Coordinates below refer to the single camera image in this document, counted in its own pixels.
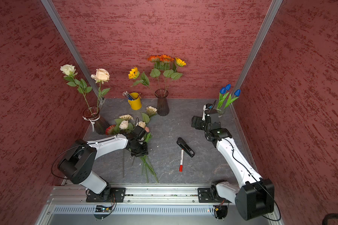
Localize blue tulip flower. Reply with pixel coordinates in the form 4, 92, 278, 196
224, 89, 241, 109
217, 84, 231, 108
217, 87, 228, 108

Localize yellow sunflower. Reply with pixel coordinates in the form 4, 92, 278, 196
171, 58, 186, 81
128, 67, 150, 87

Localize orange gerbera flower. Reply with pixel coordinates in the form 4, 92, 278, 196
159, 54, 175, 91
147, 55, 161, 88

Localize pale pink rose flower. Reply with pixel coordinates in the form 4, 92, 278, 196
91, 68, 110, 108

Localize white rose flower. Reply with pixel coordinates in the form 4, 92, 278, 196
60, 64, 94, 115

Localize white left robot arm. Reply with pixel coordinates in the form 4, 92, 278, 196
58, 126, 148, 197

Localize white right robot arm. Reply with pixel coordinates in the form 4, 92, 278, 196
191, 104, 275, 220

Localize clear glass vase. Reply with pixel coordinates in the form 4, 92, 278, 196
217, 108, 225, 118

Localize black stapler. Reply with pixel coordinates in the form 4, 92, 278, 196
177, 137, 195, 157

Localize red gerbera flower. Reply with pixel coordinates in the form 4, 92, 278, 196
105, 125, 116, 136

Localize dark ribbed glass vase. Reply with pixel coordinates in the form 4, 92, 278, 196
155, 89, 170, 116

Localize yellow metal pen bucket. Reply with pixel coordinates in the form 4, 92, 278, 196
128, 92, 142, 110

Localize red capped white marker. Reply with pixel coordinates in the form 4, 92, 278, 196
179, 149, 184, 172

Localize pens in bucket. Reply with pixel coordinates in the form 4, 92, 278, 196
123, 91, 136, 101

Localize red glass vase with ribbon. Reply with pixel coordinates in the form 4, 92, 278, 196
83, 106, 110, 135

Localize aluminium corner profile right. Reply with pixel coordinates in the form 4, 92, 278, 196
232, 0, 283, 94

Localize aluminium corner profile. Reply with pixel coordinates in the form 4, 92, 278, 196
41, 0, 99, 97
232, 0, 283, 94

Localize aluminium corner profile left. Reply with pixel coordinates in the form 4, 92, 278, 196
41, 0, 99, 97

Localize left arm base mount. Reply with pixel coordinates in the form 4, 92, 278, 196
86, 187, 126, 203

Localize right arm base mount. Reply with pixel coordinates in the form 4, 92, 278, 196
197, 188, 218, 203

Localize aluminium front rail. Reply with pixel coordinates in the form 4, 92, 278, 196
46, 184, 220, 205

